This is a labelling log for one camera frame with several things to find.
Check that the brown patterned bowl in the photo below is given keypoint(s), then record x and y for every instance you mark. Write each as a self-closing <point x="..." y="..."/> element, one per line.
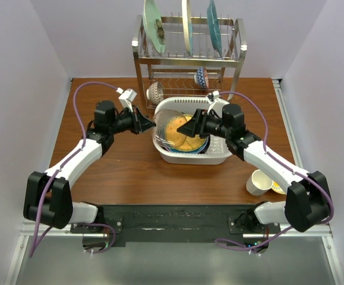
<point x="155" y="93"/>

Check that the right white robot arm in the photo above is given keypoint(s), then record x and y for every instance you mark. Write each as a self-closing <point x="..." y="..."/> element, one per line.
<point x="308" y="201"/>

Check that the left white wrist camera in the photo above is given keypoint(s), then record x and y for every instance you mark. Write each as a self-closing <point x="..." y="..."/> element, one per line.
<point x="126" y="97"/>

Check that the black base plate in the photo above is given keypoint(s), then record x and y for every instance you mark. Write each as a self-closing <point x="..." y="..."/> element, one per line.
<point x="177" y="223"/>

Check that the teal yellow patterned saucer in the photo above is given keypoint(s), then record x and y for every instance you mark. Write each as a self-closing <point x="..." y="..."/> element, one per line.
<point x="277" y="189"/>

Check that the green leaf pattern plate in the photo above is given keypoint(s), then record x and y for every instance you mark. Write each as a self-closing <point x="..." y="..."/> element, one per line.
<point x="180" y="141"/>

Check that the white ceramic mug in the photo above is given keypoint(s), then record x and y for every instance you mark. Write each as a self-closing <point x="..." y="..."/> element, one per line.
<point x="258" y="183"/>

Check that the steel dish rack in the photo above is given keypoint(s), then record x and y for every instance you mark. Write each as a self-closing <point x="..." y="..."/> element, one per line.
<point x="175" y="68"/>

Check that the clear glass plate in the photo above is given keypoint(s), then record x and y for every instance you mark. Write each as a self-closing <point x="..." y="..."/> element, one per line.
<point x="161" y="118"/>

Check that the blue zigzag bowl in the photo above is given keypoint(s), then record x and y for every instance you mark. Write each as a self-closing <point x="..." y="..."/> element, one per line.
<point x="201" y="78"/>

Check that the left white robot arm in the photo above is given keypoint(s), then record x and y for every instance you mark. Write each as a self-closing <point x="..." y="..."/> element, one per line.
<point x="48" y="197"/>

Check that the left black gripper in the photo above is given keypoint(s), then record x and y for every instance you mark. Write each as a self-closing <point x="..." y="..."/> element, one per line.
<point x="144" y="123"/>

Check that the white plastic bin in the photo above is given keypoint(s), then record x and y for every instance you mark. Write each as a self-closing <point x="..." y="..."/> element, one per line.
<point x="208" y="151"/>

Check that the cream rimmed plate in rack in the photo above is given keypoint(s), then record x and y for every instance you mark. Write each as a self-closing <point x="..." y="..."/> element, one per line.
<point x="187" y="26"/>

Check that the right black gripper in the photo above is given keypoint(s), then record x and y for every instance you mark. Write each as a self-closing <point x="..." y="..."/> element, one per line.
<point x="197" y="123"/>

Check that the teal plate in rack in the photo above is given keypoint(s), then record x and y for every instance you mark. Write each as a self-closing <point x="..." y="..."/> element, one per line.
<point x="214" y="29"/>

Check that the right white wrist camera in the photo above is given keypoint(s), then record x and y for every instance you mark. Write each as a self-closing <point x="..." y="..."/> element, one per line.
<point x="214" y="100"/>

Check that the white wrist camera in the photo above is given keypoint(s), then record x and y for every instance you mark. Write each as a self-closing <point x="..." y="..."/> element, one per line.
<point x="214" y="100"/>
<point x="126" y="97"/>

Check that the mint floral plate in rack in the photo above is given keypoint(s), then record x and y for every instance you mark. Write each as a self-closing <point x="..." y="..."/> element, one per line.
<point x="153" y="26"/>

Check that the blue dotted scalloped plate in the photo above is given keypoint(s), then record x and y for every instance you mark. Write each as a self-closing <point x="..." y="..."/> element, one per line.
<point x="200" y="150"/>

